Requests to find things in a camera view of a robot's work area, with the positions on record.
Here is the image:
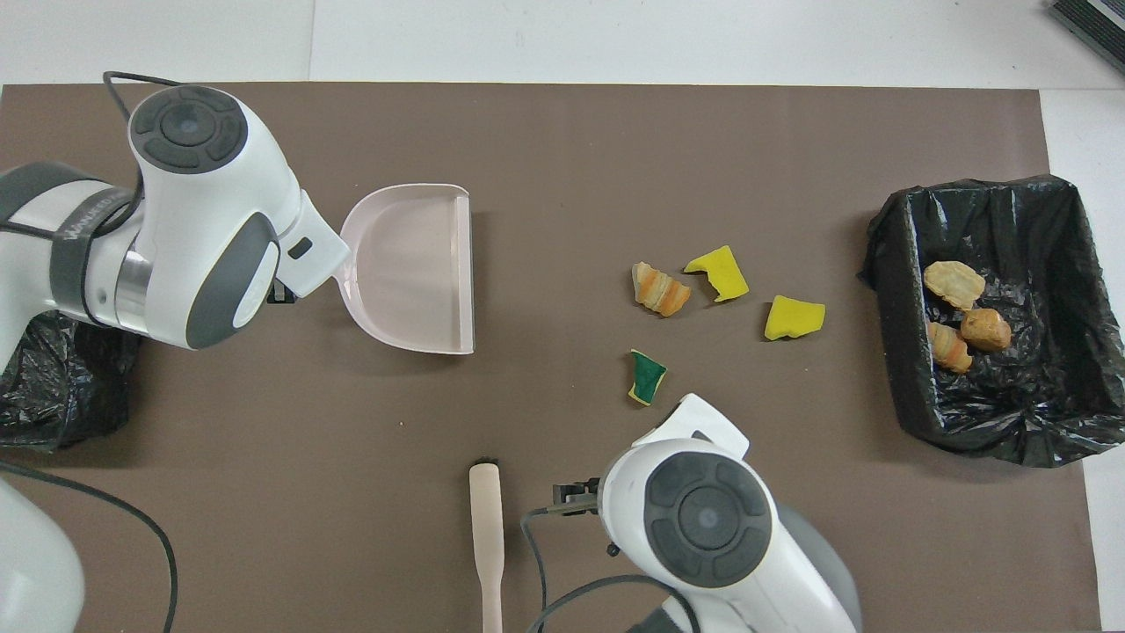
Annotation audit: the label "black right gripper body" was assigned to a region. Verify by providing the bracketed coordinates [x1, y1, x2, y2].
[552, 477, 603, 517]

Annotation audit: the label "beige brush black bristles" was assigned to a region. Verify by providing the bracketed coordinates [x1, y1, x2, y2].
[468, 459, 505, 633]

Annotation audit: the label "beige plastic dustpan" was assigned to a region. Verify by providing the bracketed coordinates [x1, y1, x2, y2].
[338, 183, 475, 355]

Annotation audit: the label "green and yellow sponge piece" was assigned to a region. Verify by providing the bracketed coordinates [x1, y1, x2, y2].
[628, 349, 668, 407]

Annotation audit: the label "small golden croissant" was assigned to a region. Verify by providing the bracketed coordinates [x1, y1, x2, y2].
[927, 321, 974, 375]

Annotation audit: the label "pale pastry piece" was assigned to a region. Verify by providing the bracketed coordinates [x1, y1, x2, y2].
[923, 260, 987, 310]

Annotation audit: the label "round brown bread bun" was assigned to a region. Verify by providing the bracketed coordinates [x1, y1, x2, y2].
[960, 308, 1013, 353]

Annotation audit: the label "bin wrapped in black bag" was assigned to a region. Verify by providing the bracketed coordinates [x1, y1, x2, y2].
[0, 308, 142, 454]

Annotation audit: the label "open bin with black bag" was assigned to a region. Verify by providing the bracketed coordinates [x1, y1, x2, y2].
[860, 174, 1125, 469]

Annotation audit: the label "large striped croissant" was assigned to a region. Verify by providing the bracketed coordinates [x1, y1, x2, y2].
[632, 261, 692, 318]

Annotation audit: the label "notched yellow sponge piece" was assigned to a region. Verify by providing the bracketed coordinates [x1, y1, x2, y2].
[684, 245, 751, 303]

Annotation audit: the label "brown table mat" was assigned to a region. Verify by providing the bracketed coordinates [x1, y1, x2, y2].
[0, 83, 1104, 633]

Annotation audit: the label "grey ribbed device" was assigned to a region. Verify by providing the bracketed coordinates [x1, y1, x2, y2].
[1049, 0, 1125, 73]

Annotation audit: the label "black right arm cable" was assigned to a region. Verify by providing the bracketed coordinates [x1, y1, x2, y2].
[520, 506, 704, 633]

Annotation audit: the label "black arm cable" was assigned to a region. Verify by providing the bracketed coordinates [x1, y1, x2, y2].
[520, 506, 704, 633]
[0, 70, 181, 633]

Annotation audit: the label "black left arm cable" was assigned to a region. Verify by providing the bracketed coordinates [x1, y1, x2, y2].
[0, 70, 181, 633]

